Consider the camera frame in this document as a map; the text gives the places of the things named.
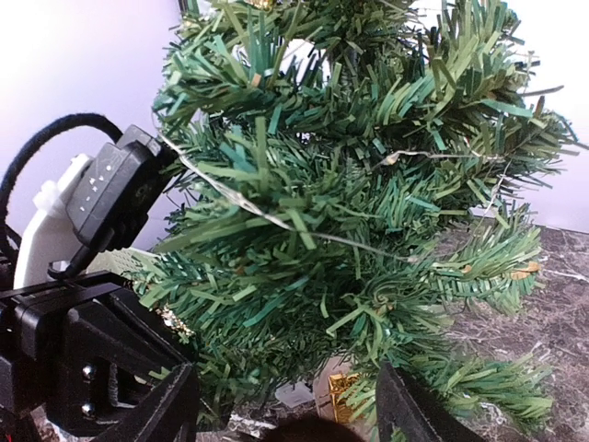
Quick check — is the thin wire light string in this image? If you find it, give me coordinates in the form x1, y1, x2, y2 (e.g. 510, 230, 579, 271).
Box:
151, 110, 512, 263

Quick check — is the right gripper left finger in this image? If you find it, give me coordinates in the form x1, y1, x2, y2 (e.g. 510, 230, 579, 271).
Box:
94, 364, 200, 442

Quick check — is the brown ball ornament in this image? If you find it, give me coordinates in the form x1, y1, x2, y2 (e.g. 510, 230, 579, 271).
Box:
261, 416, 364, 442

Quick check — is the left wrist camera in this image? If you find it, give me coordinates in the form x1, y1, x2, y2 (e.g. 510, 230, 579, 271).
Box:
1, 113, 177, 289

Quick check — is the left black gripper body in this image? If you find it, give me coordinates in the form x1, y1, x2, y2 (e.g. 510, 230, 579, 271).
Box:
1, 273, 191, 436

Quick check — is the gold star tree topper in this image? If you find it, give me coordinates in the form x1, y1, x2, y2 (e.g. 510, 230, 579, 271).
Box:
246, 0, 276, 11

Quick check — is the green perforated plastic basket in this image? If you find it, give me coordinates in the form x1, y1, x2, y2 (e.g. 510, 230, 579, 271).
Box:
87, 248, 157, 276

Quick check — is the small green christmas tree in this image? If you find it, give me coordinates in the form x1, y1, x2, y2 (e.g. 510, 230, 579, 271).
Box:
137, 1, 577, 429

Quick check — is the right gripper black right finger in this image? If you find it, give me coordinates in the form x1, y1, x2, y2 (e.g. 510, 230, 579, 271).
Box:
375, 362, 484, 442

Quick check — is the gold gift box ornament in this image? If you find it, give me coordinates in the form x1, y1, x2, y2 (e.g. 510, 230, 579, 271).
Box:
328, 373, 364, 424

